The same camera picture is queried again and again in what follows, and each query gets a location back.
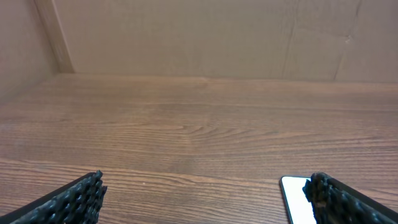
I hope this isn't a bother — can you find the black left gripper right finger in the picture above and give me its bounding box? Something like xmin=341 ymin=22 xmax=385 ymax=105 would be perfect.
xmin=303 ymin=172 xmax=397 ymax=224

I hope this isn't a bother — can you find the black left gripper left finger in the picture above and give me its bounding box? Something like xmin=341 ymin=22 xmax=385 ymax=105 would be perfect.
xmin=1 ymin=170 xmax=107 ymax=224

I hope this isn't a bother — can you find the blue smartphone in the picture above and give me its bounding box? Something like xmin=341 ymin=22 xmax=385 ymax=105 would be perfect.
xmin=280 ymin=176 xmax=317 ymax=224

